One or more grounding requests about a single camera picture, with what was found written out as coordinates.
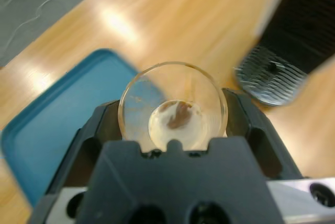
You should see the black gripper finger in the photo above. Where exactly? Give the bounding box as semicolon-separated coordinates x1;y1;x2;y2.
44;100;124;196
221;87;304;182

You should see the clear drinking glass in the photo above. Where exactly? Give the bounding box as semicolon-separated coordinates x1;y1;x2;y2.
118;61;228;151

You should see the white capsule coffee machine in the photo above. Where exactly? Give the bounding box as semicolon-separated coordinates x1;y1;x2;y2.
255;0;335;74

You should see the teal plastic tray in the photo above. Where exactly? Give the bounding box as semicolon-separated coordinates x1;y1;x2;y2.
0;48;164;208

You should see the metal grate drip tray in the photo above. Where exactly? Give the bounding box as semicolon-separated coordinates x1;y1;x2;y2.
233;44;312;107

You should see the white floor cable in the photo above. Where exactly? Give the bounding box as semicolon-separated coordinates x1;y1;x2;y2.
0;0;69;52

